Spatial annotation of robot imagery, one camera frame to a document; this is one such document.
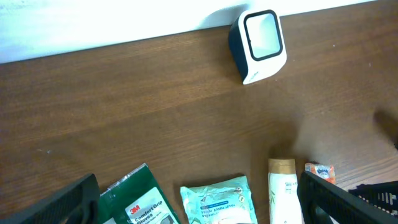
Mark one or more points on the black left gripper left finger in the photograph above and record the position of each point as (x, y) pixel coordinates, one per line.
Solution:
(75, 203)

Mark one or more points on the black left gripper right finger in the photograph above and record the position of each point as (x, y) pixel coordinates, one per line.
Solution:
(324, 202)

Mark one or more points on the orange small juice carton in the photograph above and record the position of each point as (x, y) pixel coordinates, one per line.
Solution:
(326, 172)

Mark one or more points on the white tube gold cap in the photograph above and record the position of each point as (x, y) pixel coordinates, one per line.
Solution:
(284, 205)

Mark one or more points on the green 3M cloth package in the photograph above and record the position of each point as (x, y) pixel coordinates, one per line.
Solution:
(136, 199)

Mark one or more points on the teal wet wipes pack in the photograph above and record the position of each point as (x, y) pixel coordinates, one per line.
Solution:
(228, 202)

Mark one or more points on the white barcode scanner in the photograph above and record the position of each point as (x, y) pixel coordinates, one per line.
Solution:
(257, 45)

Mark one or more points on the grey plastic basket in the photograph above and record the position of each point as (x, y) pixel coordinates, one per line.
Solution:
(382, 195)

